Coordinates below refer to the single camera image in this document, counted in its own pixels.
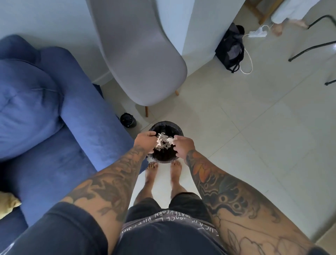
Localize person's left leg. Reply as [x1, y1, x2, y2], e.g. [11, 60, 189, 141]
[133, 161, 160, 206]

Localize white cable with adapter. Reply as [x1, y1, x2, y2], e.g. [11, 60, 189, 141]
[239, 25, 271, 75]

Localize person's right hand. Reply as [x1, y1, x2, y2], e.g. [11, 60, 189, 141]
[173, 135, 196, 160]

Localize blue sofa back cushion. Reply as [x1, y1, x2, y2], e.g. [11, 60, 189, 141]
[0, 59, 65, 163]

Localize person's left hand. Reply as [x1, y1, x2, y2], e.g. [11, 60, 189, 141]
[133, 131, 159, 156]

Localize person's left forearm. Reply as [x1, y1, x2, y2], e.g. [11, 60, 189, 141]
[61, 146, 147, 249]

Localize person's right leg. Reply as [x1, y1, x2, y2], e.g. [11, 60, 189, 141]
[170, 160, 188, 200]

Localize black cylindrical container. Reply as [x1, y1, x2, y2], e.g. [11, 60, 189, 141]
[120, 112, 137, 129]

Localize round black metal table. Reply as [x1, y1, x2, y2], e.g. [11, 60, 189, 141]
[288, 14, 336, 87]

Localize yellow throw pillow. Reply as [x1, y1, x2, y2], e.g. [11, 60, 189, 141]
[0, 191, 22, 220]

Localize black shorts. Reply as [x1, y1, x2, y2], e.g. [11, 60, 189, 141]
[125, 192, 214, 224]

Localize black bag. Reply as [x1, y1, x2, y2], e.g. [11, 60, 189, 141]
[214, 22, 245, 74]

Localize black trash bin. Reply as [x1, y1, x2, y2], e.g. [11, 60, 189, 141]
[146, 120, 185, 164]

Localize person's leg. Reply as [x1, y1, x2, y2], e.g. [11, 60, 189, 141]
[170, 160, 188, 200]
[133, 161, 160, 206]

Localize blue fabric sofa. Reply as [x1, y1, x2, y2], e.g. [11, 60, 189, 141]
[0, 34, 149, 251]

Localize person's right forearm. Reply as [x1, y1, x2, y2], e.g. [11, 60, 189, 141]
[184, 150, 329, 255]

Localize grey shell chair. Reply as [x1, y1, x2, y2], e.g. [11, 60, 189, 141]
[86, 0, 188, 118]

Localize wooden bench with grey cushion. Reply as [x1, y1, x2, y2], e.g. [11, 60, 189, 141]
[243, 0, 286, 26]

